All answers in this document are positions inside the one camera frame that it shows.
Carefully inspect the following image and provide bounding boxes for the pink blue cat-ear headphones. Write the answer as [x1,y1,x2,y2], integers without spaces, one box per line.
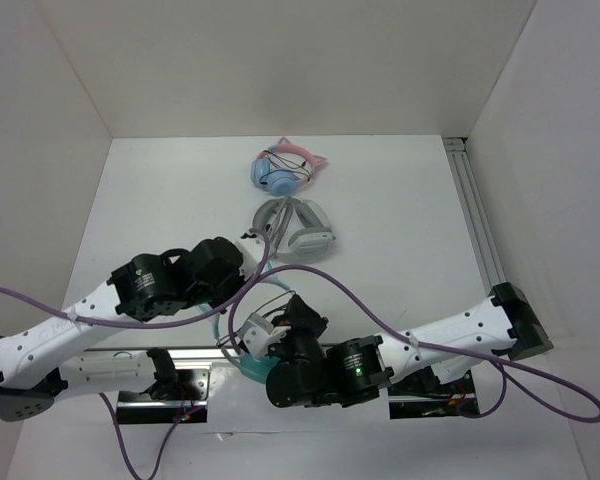
[250,137,327,197]

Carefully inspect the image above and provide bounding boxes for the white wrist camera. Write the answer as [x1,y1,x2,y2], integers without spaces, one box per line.
[238,313,290,359]
[234,232,268,280]

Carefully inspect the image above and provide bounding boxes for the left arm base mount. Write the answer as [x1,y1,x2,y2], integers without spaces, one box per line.
[115,348,211,425]

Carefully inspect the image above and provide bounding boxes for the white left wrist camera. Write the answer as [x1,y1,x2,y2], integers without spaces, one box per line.
[234,232,268,280]

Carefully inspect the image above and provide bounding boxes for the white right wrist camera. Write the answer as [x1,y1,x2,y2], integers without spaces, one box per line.
[238,313,290,359]

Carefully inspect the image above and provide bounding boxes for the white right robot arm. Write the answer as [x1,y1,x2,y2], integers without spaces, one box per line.
[265,282,553,408]

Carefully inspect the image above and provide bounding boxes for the aluminium front rail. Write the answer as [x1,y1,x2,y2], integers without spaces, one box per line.
[74,344,281,369]

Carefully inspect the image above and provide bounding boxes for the teal cat-ear headphones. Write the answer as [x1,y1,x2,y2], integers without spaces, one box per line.
[207,274,294,384]

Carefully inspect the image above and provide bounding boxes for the white grey headphones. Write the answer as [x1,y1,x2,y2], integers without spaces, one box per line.
[252,196,336,262]

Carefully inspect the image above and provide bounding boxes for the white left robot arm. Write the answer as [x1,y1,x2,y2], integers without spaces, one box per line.
[0,237,245,422]

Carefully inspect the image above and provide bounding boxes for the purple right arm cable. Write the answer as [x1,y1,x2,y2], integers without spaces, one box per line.
[228,264,600,425]

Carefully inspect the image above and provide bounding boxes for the thin black headphone cable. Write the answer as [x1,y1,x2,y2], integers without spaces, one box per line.
[214,294,294,351]

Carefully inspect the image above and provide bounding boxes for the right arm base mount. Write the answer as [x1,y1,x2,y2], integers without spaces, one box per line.
[388,372,480,420]

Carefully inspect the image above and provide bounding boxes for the aluminium side rail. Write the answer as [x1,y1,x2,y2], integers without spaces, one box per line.
[442,137,507,291]

